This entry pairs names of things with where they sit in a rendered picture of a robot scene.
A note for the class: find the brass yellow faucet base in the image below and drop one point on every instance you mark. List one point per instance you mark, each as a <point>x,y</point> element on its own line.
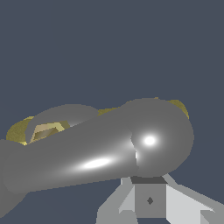
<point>16,132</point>

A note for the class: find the grey metal faucet spout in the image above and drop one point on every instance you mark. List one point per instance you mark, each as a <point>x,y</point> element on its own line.
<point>116,145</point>

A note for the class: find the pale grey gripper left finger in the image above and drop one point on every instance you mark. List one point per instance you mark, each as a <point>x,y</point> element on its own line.
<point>128,201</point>

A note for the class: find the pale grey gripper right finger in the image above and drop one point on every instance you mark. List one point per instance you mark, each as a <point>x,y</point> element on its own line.
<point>186,201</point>

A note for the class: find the grey rounded faucet knob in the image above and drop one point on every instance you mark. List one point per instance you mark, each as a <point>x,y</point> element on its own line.
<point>62,115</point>

